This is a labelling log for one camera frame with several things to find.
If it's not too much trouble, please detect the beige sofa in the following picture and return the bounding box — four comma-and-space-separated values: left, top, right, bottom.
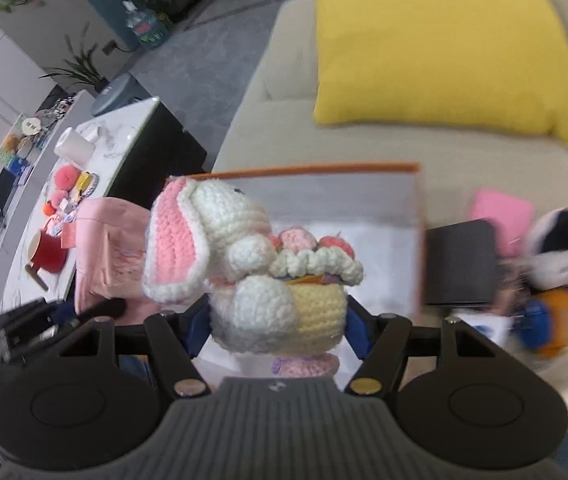
211, 0, 568, 418

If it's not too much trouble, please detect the striped plush toy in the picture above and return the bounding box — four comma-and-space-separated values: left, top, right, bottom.
516, 208, 568, 359

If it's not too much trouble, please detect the water bottle jug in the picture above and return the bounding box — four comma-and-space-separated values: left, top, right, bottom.
122, 0, 168, 50

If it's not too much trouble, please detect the white marble side table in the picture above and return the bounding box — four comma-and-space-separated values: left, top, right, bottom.
0, 91, 160, 313

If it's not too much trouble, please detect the potted green plant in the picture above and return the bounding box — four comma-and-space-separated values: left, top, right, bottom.
40, 22, 108, 93

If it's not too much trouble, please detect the red mug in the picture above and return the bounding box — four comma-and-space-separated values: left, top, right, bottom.
25, 230, 68, 274

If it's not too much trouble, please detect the pink pompom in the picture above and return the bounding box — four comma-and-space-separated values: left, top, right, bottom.
53, 164, 81, 192

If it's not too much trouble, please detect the pink card wallet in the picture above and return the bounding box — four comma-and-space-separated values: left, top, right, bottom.
469, 188, 534, 258

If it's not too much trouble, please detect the white paper roll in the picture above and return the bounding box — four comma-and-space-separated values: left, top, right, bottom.
54, 127, 95, 169

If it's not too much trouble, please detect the orange cardboard box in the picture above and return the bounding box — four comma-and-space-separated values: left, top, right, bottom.
193, 162, 426, 318

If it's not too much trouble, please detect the pink cloth bag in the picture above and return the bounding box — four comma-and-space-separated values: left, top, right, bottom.
75, 197, 161, 325

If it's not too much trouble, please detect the crocheted white pink bunny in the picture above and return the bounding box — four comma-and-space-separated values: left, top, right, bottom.
142, 177, 364, 378

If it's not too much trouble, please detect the yellow cushion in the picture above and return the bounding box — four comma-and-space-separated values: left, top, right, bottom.
314, 0, 568, 146

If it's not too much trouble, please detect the dark grey box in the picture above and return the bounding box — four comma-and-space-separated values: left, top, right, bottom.
425, 220, 500, 308

